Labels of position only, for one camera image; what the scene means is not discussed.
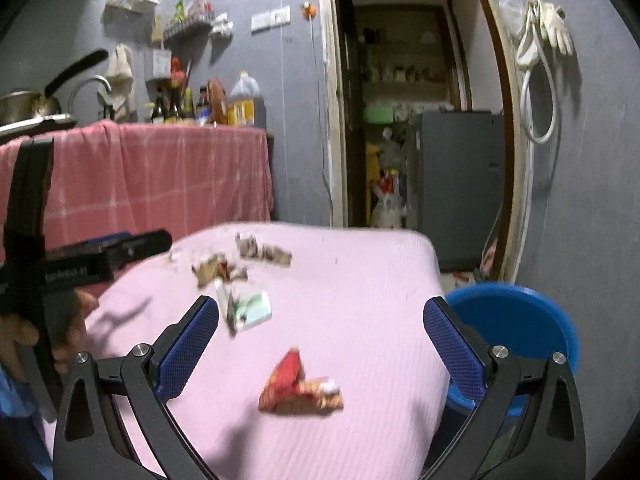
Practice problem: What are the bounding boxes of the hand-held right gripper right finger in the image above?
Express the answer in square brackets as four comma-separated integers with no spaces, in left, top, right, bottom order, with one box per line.
[422,296,587,480]

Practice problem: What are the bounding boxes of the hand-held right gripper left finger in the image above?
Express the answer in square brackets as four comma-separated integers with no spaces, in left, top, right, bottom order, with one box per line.
[52,295,221,480]

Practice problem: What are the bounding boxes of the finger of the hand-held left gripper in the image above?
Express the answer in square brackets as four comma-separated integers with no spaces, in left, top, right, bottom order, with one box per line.
[105,228,174,273]
[87,232,133,247]

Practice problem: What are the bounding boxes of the blue plastic basin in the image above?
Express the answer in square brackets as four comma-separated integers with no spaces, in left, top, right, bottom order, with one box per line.
[442,282,581,418]

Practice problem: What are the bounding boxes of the green white packet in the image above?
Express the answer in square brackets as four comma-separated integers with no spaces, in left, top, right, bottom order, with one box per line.
[227,291,273,335]

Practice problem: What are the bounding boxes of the red snack wrapper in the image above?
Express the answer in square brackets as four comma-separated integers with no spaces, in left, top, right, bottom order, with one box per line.
[258,347,345,416]

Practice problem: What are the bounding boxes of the person's left hand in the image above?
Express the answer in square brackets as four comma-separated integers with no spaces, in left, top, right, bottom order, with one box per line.
[0,290,100,381]

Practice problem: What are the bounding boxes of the pink checked cloth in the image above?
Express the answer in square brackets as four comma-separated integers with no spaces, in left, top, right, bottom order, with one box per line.
[0,120,275,266]

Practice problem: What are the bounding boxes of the light pink blanket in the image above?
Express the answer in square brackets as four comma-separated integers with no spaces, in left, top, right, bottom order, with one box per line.
[42,221,453,480]

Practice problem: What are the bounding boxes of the white red sack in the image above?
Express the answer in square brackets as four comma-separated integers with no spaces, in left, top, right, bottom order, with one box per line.
[370,170,406,228]

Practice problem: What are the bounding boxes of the grey washing machine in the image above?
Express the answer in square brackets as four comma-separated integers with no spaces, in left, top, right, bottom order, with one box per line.
[412,110,505,271]

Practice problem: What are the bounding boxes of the chrome faucet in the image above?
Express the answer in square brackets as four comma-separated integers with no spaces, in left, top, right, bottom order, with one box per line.
[67,75,113,121]

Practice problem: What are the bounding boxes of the beige hanging cloth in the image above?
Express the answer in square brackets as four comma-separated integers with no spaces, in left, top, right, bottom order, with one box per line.
[107,44,137,121]

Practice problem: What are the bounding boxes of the large oil bottle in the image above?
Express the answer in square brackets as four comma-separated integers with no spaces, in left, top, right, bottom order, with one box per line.
[227,71,263,127]

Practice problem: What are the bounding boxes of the yellow bag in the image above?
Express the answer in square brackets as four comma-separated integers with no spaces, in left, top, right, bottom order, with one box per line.
[366,142,386,196]

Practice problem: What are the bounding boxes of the wooden storage shelves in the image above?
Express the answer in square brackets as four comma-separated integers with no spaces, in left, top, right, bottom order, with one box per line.
[357,5,458,111]

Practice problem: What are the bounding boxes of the cream rubber gloves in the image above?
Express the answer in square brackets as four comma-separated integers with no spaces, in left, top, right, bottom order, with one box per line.
[517,0,575,66]

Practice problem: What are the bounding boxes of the steel pan black handle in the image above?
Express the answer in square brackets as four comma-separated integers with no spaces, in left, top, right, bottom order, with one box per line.
[0,49,110,131]

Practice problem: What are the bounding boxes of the thin wall cable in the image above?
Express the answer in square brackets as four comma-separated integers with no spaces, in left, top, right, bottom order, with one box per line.
[309,17,334,211]

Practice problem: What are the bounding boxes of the wall shelf rack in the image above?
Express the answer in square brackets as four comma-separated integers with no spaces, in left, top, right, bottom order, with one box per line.
[162,0,233,41]

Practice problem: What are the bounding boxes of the wooden door frame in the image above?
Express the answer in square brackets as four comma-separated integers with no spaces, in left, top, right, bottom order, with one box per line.
[315,0,538,286]

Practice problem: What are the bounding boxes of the white hose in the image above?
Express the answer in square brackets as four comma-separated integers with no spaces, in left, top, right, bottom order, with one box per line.
[520,0,558,145]

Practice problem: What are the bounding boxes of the white wall switch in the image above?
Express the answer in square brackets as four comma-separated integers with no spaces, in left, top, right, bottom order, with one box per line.
[250,6,292,33]

